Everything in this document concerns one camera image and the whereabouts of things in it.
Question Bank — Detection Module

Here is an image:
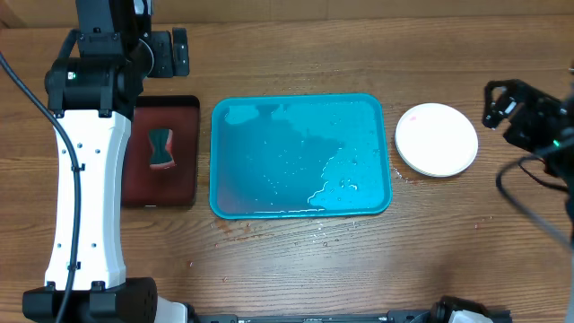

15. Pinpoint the green red sponge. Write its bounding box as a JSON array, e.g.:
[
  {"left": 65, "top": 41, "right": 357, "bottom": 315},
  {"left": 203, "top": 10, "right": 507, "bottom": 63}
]
[{"left": 149, "top": 128, "right": 176, "bottom": 170}]

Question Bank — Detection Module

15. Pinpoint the pink white plate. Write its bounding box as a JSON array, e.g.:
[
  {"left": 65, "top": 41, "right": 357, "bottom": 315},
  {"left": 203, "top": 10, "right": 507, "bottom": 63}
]
[{"left": 395, "top": 103, "right": 479, "bottom": 178}]

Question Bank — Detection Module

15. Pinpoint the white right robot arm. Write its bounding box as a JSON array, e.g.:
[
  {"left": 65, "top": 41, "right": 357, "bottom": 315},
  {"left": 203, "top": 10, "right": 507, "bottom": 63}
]
[{"left": 483, "top": 79, "right": 573, "bottom": 251}]

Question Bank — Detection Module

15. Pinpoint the dark red tray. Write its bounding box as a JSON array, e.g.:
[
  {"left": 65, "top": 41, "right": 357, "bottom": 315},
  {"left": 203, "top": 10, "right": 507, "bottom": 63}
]
[{"left": 121, "top": 95, "right": 201, "bottom": 207}]

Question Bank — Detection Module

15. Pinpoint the teal plastic tray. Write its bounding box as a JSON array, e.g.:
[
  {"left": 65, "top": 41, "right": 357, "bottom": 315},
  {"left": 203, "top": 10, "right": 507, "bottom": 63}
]
[{"left": 209, "top": 93, "right": 393, "bottom": 220}]

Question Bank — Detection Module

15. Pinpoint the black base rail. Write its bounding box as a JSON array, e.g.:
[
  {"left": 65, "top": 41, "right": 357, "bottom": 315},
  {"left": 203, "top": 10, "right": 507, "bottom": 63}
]
[{"left": 190, "top": 310, "right": 430, "bottom": 323}]

